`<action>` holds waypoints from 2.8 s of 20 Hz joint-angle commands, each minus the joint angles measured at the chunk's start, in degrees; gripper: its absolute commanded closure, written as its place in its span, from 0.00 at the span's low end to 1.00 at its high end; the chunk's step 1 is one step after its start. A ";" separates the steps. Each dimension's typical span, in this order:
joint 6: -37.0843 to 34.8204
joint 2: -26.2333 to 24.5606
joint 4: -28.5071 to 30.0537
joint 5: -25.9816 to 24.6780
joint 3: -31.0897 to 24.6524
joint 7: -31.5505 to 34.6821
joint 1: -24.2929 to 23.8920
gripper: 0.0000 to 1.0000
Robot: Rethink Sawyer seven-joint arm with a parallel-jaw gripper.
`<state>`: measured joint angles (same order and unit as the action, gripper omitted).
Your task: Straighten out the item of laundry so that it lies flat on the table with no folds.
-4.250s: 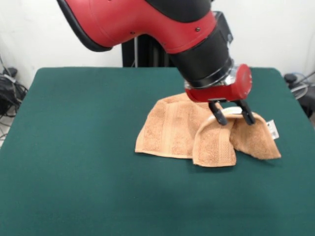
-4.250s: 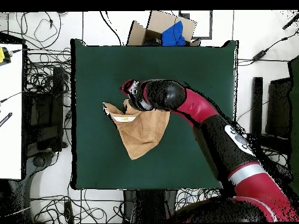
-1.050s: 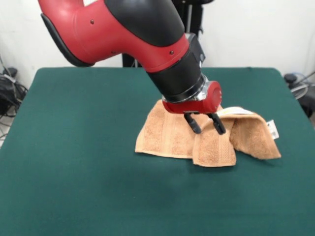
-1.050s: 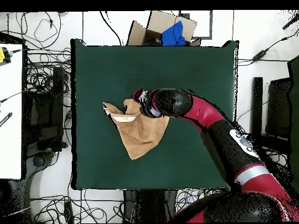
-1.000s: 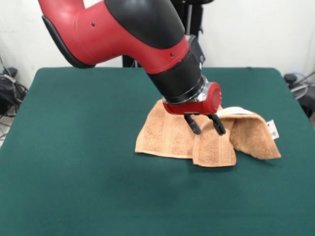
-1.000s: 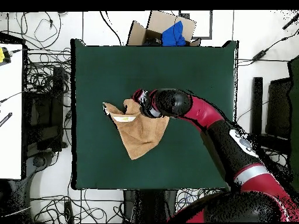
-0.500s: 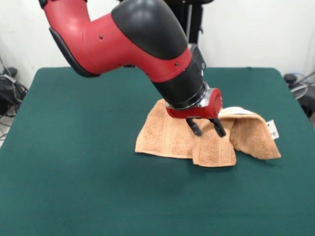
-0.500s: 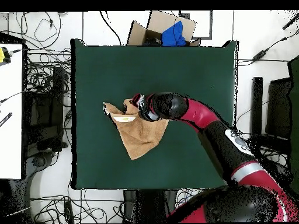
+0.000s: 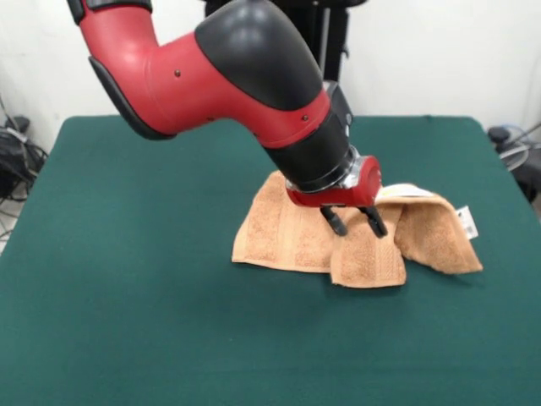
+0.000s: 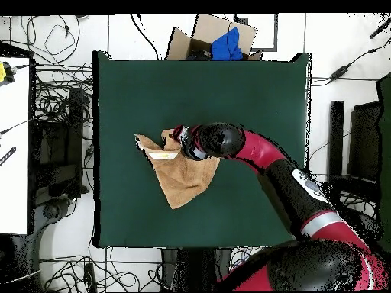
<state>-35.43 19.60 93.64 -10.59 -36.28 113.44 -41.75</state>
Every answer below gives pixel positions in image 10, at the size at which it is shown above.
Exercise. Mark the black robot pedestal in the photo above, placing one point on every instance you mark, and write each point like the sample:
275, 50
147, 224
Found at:
195, 268

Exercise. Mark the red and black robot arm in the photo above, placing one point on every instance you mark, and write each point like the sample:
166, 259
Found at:
262, 149

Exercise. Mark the dark green table cloth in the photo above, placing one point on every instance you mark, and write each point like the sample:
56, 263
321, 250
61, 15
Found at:
152, 85

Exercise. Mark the blue cloth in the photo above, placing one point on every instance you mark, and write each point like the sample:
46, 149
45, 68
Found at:
226, 45

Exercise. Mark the black equipment stand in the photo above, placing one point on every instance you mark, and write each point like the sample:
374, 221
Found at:
363, 143
61, 146

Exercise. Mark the brown cardboard box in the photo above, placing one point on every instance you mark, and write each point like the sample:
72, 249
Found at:
183, 45

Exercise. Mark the white desk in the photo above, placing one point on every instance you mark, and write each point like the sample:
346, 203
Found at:
13, 152

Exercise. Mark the orange terry towel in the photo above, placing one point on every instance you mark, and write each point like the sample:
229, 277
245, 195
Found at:
183, 177

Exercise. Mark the yellow and black device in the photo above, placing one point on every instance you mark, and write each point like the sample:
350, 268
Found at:
4, 73

